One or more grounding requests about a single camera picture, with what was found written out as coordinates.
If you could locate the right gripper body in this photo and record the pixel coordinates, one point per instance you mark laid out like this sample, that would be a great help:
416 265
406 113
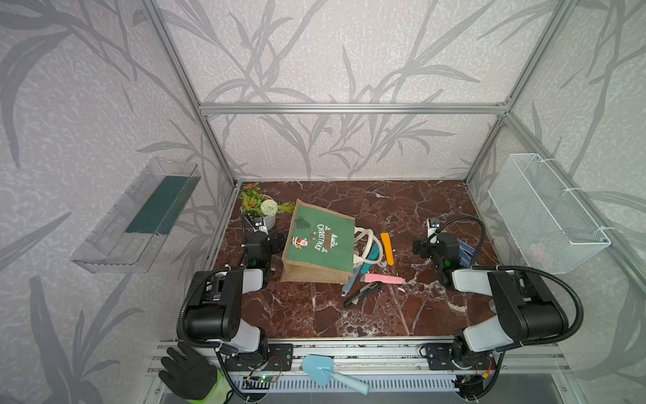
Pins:
427 251

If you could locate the orange utility knife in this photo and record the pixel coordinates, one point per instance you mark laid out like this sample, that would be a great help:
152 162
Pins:
388 250

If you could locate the clear plastic wall bin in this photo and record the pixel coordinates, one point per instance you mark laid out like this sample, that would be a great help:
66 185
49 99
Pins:
133 232

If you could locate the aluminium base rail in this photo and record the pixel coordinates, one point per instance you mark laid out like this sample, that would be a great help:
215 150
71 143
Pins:
411 356

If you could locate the pink utility knife lying crosswise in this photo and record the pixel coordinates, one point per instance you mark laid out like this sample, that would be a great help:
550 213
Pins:
385 279

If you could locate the blue dotted work glove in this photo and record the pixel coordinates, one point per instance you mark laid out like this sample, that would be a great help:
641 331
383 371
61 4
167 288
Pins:
465 254

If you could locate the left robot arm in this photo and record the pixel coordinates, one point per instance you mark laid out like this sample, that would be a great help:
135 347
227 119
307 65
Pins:
211 314

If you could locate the black green rubber glove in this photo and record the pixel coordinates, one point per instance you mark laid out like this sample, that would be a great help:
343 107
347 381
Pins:
190 376

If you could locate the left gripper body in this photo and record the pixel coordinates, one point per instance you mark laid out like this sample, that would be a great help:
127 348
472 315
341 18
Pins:
272 247

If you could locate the light blue garden trowel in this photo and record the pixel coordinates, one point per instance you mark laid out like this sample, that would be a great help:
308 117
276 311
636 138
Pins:
321 370

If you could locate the potted artificial flowers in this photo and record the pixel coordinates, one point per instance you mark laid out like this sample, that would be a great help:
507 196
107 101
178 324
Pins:
257 204

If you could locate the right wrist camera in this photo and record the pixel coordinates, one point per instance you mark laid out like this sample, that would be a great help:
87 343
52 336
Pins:
432 227

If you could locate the white wire mesh basket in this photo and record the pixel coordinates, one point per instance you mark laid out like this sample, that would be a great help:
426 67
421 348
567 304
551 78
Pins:
553 231

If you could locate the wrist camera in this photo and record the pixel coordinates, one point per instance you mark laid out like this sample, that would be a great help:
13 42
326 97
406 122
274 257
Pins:
432 227
259 224

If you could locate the black utility knife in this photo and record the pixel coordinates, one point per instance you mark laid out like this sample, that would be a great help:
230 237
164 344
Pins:
363 293

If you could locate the teal utility knife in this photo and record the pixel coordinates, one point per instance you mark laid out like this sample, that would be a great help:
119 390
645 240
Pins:
375 257

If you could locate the grey-blue utility knife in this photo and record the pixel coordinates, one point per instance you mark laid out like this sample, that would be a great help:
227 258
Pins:
349 285

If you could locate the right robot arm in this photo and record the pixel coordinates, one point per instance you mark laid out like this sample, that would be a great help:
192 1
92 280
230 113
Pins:
532 307

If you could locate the green Christmas jute pouch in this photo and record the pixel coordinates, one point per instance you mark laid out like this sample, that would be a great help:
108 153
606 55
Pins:
319 247

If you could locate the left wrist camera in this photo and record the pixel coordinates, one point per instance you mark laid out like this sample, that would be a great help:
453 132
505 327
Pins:
259 224

